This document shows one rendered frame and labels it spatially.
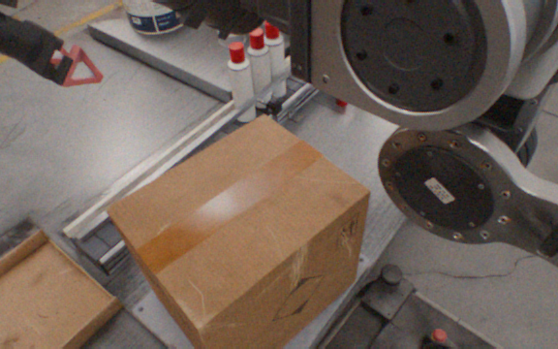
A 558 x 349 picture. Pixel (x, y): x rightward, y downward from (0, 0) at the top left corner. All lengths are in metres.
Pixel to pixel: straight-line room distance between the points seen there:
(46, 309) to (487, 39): 0.88
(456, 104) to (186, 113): 1.02
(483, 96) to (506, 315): 1.66
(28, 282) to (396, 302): 1.04
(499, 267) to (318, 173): 1.44
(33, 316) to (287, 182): 0.58
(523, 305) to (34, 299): 1.64
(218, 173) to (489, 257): 1.52
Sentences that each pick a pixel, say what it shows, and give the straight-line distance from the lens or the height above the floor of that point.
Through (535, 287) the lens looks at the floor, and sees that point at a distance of 2.00.
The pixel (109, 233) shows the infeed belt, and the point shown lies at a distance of 0.95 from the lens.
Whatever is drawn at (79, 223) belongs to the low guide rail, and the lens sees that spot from 0.95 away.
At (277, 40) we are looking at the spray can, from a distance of 1.07.
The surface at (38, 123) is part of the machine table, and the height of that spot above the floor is 0.83.
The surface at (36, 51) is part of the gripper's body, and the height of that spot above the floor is 1.25.
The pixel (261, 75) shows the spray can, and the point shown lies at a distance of 1.06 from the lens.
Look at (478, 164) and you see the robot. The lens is 0.57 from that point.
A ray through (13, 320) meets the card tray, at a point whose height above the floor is 0.83.
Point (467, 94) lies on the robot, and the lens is 0.27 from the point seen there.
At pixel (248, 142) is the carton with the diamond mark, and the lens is 0.69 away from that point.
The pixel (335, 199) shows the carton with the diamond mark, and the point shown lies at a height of 1.12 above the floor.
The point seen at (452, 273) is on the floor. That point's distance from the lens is 1.91.
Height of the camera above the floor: 1.59
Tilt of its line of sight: 48 degrees down
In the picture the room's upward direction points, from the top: 5 degrees counter-clockwise
